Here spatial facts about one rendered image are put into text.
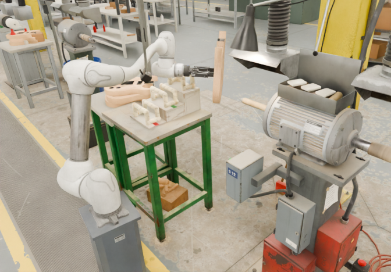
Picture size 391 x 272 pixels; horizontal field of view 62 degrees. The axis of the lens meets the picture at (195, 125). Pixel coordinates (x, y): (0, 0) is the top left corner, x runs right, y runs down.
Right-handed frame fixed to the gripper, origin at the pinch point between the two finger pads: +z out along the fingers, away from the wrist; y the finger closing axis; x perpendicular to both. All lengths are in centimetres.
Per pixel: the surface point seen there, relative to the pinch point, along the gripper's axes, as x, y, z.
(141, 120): -37, 5, -51
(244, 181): -20, 81, 22
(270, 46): 31, 42, 29
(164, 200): -118, -2, -39
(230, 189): -27, 79, 15
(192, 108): -33.5, -10.6, -16.4
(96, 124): -70, -38, -107
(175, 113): -31.9, 0.3, -26.8
